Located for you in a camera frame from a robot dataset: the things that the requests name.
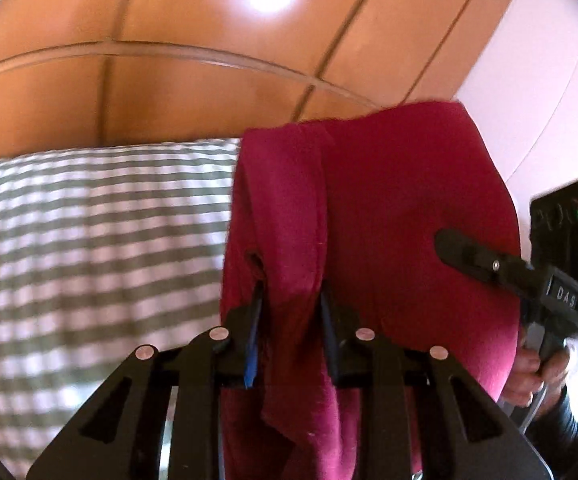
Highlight dark red garment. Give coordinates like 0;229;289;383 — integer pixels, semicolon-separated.
221;102;520;479

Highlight dark sleeved right forearm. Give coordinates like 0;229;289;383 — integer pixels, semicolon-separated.
526;387;578;471

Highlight person's right hand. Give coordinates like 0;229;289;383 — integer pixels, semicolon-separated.
501;344;570;416

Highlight green white checkered bedsheet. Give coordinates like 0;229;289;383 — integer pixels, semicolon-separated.
0;140;239;478

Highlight wooden panelled wardrobe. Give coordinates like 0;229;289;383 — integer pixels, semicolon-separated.
0;0;512;157

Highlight black camera box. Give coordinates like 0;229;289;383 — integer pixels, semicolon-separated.
530;180;578;281

